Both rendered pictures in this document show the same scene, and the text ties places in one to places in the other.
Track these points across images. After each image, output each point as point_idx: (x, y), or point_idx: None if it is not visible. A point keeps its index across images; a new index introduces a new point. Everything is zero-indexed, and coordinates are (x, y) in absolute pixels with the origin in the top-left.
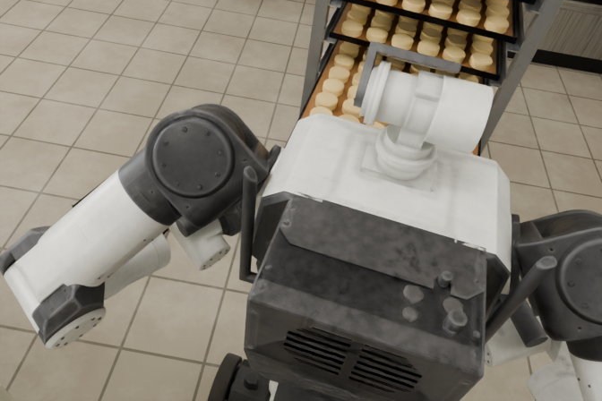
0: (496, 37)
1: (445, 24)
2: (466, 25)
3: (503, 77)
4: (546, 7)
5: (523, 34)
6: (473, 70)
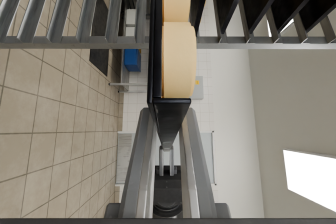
0: (225, 24)
1: None
2: (236, 5)
3: (196, 39)
4: (249, 44)
5: (226, 35)
6: (198, 23)
